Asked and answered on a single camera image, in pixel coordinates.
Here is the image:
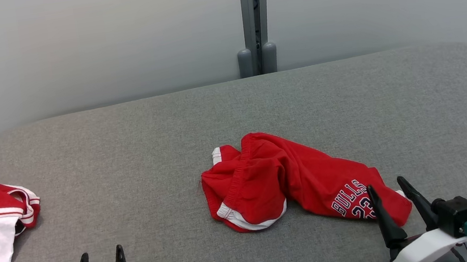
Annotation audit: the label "grey partition post with feet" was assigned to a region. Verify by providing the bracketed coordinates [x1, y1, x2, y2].
[229, 0, 280, 79]

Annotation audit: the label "red Bulls basketball shorts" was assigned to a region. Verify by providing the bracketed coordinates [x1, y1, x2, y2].
[195, 113, 416, 253]

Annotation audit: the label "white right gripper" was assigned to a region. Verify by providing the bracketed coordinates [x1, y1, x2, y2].
[365, 168, 467, 262]

